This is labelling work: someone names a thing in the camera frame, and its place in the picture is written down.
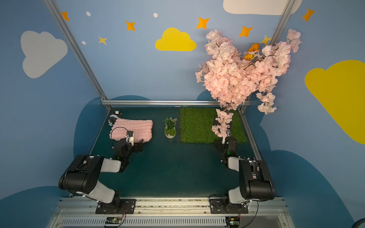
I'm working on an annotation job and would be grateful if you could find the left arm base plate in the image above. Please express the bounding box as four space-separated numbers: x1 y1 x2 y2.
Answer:
95 199 136 215

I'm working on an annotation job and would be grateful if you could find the pink knitted bag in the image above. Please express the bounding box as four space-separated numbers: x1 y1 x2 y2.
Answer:
109 118 153 142

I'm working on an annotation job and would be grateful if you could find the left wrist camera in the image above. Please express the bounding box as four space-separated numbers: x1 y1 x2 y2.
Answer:
126 131 134 144

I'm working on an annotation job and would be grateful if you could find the aluminium back frame bar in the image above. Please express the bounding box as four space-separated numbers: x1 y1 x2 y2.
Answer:
101 99 252 106

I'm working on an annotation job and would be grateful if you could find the aluminium front rail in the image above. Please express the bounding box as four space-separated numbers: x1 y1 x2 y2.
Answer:
48 196 295 228

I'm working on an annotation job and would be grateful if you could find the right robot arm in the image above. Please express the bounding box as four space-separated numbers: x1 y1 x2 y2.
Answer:
210 136 276 214

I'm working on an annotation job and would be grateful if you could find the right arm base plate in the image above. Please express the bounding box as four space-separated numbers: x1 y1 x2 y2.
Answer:
208 198 249 214

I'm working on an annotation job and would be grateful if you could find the green artificial grass mat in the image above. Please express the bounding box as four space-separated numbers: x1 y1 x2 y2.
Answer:
180 107 248 144

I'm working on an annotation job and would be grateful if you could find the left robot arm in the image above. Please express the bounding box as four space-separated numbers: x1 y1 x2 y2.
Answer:
59 138 144 215

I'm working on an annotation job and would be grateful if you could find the pink cherry blossom tree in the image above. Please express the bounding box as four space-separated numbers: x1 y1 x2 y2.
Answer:
195 29 302 138

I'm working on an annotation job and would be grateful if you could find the small potted succulent plant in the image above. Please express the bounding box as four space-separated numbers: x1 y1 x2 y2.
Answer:
164 117 177 139

